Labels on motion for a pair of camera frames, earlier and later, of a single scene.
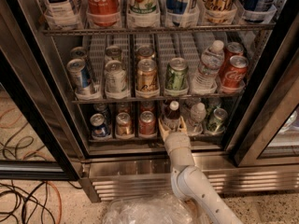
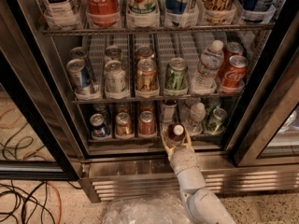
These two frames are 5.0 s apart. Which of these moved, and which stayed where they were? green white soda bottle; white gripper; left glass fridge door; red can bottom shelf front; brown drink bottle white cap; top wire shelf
Moved: white gripper; brown drink bottle white cap
Stayed: red can bottom shelf front; green white soda bottle; left glass fridge door; top wire shelf
